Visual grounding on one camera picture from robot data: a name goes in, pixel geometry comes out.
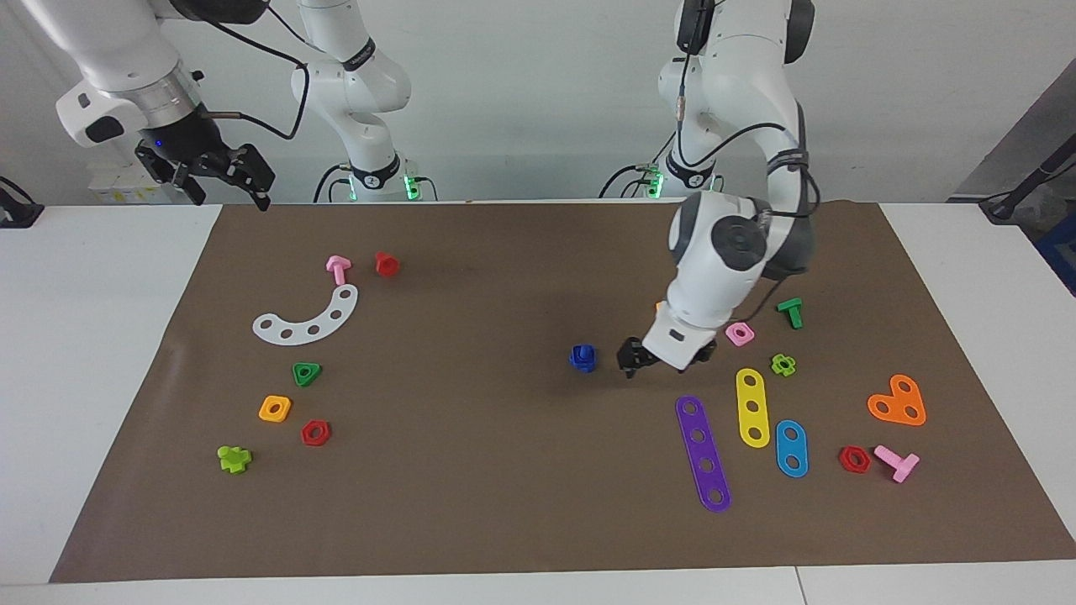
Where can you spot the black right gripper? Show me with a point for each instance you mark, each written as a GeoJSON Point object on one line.
{"type": "Point", "coordinates": [189, 143]}

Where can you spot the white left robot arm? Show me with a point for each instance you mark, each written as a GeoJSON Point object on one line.
{"type": "Point", "coordinates": [714, 277]}

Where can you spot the white curved perforated strip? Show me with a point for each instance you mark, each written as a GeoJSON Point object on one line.
{"type": "Point", "coordinates": [324, 323]}

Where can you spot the orange square plastic nut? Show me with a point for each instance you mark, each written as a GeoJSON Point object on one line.
{"type": "Point", "coordinates": [265, 412]}

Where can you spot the blue square plastic nut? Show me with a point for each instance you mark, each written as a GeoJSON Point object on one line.
{"type": "Point", "coordinates": [589, 356]}

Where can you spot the orange heart-shaped plate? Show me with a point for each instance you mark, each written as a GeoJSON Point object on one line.
{"type": "Point", "coordinates": [898, 403]}

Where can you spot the red plastic screw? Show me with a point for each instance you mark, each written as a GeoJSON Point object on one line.
{"type": "Point", "coordinates": [387, 265]}

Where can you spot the brown table mat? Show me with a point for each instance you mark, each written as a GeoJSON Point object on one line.
{"type": "Point", "coordinates": [420, 487]}

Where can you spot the red hexagon plastic nut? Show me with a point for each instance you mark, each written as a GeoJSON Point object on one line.
{"type": "Point", "coordinates": [306, 435]}
{"type": "Point", "coordinates": [845, 464]}

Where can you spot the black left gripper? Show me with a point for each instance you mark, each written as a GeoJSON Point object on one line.
{"type": "Point", "coordinates": [651, 359]}

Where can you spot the green plastic screw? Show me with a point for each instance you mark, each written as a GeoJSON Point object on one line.
{"type": "Point", "coordinates": [791, 311]}

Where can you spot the lime green flower nut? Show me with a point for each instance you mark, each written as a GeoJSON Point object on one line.
{"type": "Point", "coordinates": [790, 368]}

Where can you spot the purple four-hole strip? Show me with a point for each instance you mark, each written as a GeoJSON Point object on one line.
{"type": "Point", "coordinates": [702, 450]}

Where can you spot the yellow three-hole strip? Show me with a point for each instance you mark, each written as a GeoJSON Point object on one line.
{"type": "Point", "coordinates": [751, 391]}

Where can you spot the pink square plastic nut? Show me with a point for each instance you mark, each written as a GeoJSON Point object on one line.
{"type": "Point", "coordinates": [747, 339]}

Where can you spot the blue two-hole strip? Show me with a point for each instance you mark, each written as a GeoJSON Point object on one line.
{"type": "Point", "coordinates": [792, 449]}

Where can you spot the blue crate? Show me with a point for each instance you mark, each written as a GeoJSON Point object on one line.
{"type": "Point", "coordinates": [1063, 252]}

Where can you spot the pink plastic screw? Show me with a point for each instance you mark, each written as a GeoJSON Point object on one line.
{"type": "Point", "coordinates": [338, 269]}
{"type": "Point", "coordinates": [899, 464]}

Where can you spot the white box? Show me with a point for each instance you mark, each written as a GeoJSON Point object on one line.
{"type": "Point", "coordinates": [118, 186]}

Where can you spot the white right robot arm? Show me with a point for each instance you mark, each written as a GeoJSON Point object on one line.
{"type": "Point", "coordinates": [109, 50]}

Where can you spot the green triangle plastic nut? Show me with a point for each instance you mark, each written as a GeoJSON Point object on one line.
{"type": "Point", "coordinates": [314, 368]}

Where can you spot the lime green cross screw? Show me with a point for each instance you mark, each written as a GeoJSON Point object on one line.
{"type": "Point", "coordinates": [233, 460]}

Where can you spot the black clamp device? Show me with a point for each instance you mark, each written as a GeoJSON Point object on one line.
{"type": "Point", "coordinates": [17, 214]}

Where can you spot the black stand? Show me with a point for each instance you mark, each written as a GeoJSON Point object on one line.
{"type": "Point", "coordinates": [1021, 189]}

